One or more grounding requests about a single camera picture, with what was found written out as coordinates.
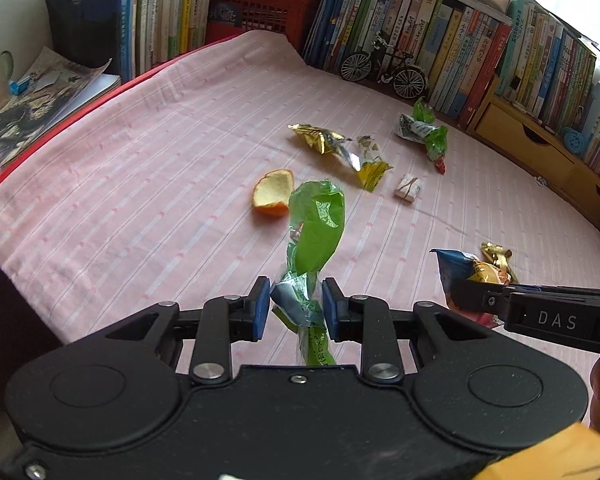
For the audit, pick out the orange peel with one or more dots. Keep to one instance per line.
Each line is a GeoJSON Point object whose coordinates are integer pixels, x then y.
{"type": "Point", "coordinates": [272, 195]}

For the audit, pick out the row of thin upright books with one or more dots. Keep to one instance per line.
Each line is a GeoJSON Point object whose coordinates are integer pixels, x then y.
{"type": "Point", "coordinates": [170, 10]}

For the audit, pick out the large dark blue book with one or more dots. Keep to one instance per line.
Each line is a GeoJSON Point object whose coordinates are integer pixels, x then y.
{"type": "Point", "coordinates": [85, 15]}

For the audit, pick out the pile of magazines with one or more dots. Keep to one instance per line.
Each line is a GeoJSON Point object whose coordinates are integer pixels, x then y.
{"type": "Point", "coordinates": [40, 105]}

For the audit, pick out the red plastic crate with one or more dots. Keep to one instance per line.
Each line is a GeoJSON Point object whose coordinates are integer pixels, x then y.
{"type": "Point", "coordinates": [260, 17]}

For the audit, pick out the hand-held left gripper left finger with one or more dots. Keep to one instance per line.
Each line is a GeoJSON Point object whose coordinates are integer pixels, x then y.
{"type": "Point", "coordinates": [262, 305]}

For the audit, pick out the small white wrapped candy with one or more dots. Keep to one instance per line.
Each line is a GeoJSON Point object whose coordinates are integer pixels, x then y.
{"type": "Point", "coordinates": [409, 189]}

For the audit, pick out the row of colourful children's books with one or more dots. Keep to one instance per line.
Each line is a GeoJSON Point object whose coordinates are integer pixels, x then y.
{"type": "Point", "coordinates": [430, 45]}

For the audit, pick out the blue round badge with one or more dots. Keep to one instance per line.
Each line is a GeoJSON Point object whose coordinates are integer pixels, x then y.
{"type": "Point", "coordinates": [573, 140]}

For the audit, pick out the blue red snack wrapper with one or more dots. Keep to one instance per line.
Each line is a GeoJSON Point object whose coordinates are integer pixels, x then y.
{"type": "Point", "coordinates": [460, 267]}

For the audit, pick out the small blue clip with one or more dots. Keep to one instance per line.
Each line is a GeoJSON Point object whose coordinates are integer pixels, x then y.
{"type": "Point", "coordinates": [20, 85]}

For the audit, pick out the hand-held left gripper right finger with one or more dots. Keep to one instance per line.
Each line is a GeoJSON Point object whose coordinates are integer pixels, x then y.
{"type": "Point", "coordinates": [330, 310]}

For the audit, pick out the small gold wrapper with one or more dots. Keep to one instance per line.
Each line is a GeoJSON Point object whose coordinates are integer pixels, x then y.
{"type": "Point", "coordinates": [497, 252]}

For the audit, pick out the wooden drawer box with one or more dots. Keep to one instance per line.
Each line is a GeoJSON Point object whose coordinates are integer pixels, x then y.
{"type": "Point", "coordinates": [520, 145]}

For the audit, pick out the black model bicycle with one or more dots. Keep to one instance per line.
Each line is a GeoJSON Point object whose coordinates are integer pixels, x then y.
{"type": "Point", "coordinates": [405, 77]}

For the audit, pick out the silver yellow wrapper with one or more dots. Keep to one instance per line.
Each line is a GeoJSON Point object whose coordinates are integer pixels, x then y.
{"type": "Point", "coordinates": [370, 170]}

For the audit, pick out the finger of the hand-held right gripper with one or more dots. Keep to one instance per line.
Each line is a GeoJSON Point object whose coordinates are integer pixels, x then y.
{"type": "Point", "coordinates": [530, 289]}
{"type": "Point", "coordinates": [480, 300]}

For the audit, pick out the green white snack wrapper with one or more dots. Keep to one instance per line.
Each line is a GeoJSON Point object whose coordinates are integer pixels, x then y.
{"type": "Point", "coordinates": [432, 140]}

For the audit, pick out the row of books on wooden box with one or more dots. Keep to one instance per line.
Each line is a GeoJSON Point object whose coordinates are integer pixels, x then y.
{"type": "Point", "coordinates": [555, 70]}

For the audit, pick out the green transparent wrapper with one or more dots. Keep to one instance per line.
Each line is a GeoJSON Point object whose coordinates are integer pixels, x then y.
{"type": "Point", "coordinates": [315, 230]}

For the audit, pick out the pink striped tablecloth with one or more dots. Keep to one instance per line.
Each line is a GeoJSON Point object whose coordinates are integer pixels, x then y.
{"type": "Point", "coordinates": [130, 210]}

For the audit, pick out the small white trinket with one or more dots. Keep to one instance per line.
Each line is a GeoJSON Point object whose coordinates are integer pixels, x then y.
{"type": "Point", "coordinates": [540, 180]}

